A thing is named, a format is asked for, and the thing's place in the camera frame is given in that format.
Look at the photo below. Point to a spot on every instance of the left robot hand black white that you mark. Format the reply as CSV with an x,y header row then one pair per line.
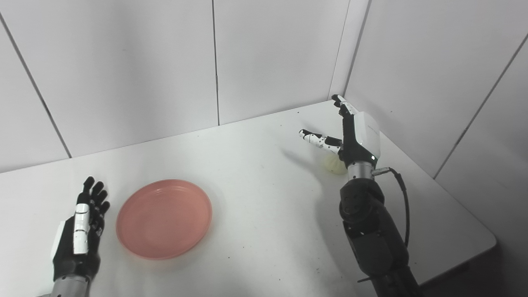
x,y
78,243

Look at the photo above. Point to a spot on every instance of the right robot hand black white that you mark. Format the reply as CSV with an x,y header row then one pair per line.
x,y
357,140

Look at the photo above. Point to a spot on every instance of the cream steamed bun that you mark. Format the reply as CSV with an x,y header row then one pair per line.
x,y
333,163

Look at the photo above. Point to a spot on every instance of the pink round plate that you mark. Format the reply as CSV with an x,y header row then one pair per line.
x,y
164,219

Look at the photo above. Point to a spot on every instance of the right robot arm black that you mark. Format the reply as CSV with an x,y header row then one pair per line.
x,y
373,235

